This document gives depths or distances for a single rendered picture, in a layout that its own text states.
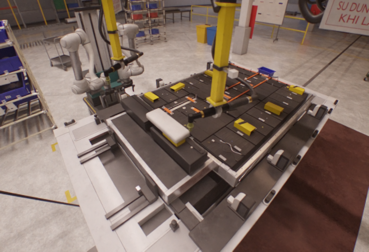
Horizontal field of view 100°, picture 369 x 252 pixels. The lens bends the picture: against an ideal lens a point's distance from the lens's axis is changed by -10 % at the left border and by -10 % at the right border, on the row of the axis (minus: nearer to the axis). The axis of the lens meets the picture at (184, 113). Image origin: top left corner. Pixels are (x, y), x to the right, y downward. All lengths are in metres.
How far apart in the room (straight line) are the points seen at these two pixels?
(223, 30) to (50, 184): 2.58
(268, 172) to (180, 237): 0.72
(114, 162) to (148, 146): 0.38
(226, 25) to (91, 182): 1.27
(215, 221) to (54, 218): 1.82
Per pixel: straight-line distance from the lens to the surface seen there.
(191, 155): 1.06
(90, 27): 2.76
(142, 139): 1.35
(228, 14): 0.81
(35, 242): 2.46
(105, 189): 1.35
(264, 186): 1.31
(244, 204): 1.05
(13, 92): 3.34
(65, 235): 2.32
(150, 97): 1.74
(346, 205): 2.79
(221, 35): 0.82
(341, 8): 0.87
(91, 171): 1.48
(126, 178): 1.43
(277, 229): 2.22
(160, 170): 1.15
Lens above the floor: 1.92
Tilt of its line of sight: 36 degrees down
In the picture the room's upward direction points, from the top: straight up
